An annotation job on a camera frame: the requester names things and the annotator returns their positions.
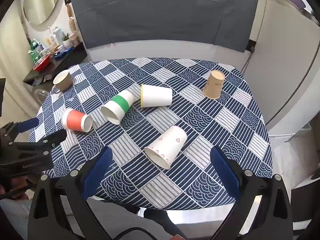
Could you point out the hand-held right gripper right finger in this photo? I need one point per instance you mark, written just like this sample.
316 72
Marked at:
225 173

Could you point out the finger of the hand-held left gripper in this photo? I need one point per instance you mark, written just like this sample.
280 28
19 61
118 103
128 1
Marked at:
56 137
28 123

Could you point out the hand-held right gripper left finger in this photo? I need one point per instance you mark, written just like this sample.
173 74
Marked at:
98 173

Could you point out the white heart print paper cup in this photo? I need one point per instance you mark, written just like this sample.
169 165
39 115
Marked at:
167 146

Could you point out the red paper cup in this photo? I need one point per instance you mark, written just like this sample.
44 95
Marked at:
75 120

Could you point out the dark brown paper cup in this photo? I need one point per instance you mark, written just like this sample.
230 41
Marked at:
62 80

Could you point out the green banded white paper cup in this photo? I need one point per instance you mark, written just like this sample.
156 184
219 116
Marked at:
117 107

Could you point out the kraft brown paper cup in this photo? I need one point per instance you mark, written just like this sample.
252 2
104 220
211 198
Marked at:
213 85

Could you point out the white paper cup yellow rim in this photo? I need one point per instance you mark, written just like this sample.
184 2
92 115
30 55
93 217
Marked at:
156 95

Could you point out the person's left hand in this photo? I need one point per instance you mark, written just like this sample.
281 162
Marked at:
18 183

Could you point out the clear plastic chair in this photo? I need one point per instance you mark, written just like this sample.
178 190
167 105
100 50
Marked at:
40 93

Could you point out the blue white patterned tablecloth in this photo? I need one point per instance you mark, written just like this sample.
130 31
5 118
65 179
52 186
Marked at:
200 130

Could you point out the red plastic basket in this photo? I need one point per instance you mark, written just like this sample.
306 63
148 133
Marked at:
41 63

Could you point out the person's grey trouser leg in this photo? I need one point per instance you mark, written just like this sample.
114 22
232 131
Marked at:
140 220

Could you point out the black shelf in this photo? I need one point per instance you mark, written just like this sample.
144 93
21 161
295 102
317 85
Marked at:
60 62

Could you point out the green bottle pack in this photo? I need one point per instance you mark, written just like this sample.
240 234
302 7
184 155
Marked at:
35 48

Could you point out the blue flat tray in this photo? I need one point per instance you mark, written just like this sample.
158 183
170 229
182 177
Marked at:
63 53

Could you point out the small potted plant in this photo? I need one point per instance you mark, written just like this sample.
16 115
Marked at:
66 40

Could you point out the white pump bottle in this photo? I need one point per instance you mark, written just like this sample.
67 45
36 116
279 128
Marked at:
57 35

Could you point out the white refrigerator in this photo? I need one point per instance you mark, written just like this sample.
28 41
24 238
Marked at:
282 67

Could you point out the dark grey hanging cloth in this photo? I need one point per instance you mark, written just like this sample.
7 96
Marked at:
162 12

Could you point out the round wall mirror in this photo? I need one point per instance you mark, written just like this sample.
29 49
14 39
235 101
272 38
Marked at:
42 2

